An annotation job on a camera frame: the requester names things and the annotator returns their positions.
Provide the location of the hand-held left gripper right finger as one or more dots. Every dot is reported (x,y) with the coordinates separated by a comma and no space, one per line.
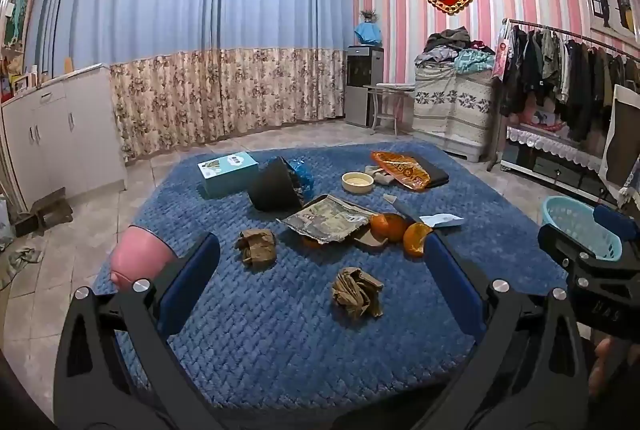
(452,282)

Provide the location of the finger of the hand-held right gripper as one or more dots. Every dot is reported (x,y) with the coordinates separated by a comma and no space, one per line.
(560,242)
(610,220)

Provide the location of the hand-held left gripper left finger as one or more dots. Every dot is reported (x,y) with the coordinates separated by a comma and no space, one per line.
(192,282)

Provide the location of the teal plastic basket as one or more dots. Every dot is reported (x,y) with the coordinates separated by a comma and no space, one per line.
(570,215)

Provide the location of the orange tangerine peel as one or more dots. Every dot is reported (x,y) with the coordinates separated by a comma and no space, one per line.
(416,240)

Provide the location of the white paper scrap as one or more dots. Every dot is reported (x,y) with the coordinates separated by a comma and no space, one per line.
(442,220)

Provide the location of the brown paper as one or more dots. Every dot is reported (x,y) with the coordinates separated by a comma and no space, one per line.
(357,294)
(256,250)

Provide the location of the tangerine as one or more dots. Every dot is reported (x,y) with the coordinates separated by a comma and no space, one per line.
(399,228)
(380,225)

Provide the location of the orange snack bag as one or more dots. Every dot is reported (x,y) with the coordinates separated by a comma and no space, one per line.
(405,172)

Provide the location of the black plastic pot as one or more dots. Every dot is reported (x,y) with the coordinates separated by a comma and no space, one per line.
(272,187)

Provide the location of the beige paper scrap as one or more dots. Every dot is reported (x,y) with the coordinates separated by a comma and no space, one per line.
(381,177)

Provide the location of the white round bowl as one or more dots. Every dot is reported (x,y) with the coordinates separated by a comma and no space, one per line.
(358,182)

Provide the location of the blue plastic bag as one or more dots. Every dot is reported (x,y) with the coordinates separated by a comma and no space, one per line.
(303,175)

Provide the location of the person's right hand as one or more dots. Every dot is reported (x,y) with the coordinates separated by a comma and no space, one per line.
(605,365)

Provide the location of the pink plastic object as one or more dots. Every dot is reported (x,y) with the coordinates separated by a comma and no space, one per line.
(140,255)

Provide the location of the dark low cabinet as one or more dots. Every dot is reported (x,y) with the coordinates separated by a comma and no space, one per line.
(550,167)

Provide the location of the brown panel with cream cover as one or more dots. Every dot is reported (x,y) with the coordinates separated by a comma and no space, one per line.
(622,135)

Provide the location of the white lace cloth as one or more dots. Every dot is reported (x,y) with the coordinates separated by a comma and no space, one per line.
(545,141)

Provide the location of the blue knitted blanket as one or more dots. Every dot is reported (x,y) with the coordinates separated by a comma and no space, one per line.
(280,340)

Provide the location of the black flat case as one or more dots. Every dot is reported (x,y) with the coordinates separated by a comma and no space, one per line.
(436,172)

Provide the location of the teal cardboard box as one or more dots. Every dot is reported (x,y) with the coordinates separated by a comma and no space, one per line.
(225,175)

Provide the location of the pink printed bag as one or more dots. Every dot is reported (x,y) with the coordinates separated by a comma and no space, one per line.
(542,120)

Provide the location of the row of hanging clothes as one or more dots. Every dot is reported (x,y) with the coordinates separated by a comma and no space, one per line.
(575,75)

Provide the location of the small wooden stool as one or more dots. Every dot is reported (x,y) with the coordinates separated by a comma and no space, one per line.
(47,210)

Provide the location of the patterned cloth covered stack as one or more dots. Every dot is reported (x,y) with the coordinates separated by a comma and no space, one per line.
(450,110)

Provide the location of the grey floor rag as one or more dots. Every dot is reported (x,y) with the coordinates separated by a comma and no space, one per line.
(20,260)

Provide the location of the white cabinet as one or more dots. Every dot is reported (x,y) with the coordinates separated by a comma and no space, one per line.
(75,130)

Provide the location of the pink hanging bag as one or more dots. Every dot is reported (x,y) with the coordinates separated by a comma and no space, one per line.
(501,52)

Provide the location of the small folding table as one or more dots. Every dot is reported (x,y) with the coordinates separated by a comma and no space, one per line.
(390,87)

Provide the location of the metal clothes rack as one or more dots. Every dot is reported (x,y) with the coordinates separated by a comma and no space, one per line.
(537,26)

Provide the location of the grey water dispenser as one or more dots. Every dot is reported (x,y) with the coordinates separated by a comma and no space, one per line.
(362,85)

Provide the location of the pile of clothes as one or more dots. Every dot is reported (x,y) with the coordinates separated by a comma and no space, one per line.
(450,42)

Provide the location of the blue and floral curtain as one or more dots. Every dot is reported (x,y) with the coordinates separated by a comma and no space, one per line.
(175,35)

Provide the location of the blue bottle cover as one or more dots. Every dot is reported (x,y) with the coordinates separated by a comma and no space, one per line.
(369,34)

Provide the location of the small potted plant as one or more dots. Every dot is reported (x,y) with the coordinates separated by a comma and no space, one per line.
(369,15)

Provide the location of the green wall painting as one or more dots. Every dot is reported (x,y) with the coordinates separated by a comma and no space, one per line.
(20,5)

